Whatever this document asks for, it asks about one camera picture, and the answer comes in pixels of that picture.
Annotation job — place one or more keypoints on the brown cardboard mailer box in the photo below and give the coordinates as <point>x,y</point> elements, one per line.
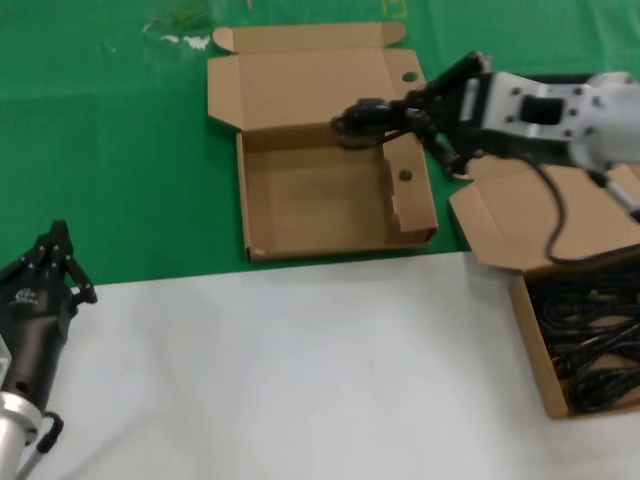
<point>310,200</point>
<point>500,225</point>

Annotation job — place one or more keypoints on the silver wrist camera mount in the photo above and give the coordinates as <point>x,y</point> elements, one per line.
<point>500,100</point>
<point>4,355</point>

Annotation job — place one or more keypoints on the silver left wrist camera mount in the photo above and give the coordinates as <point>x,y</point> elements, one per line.
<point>4,355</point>

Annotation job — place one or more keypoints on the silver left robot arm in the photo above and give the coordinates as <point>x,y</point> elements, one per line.
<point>12,430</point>

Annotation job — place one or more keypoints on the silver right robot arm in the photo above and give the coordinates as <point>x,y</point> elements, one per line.
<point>615,115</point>

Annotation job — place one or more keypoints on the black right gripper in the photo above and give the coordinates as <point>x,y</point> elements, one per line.
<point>450,115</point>

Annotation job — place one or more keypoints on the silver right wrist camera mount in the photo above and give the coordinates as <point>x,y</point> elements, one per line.
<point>500,100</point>

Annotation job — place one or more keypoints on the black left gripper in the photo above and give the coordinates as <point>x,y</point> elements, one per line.
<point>35,325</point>

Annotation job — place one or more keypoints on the green table cloth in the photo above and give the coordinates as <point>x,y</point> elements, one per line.
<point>100,150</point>

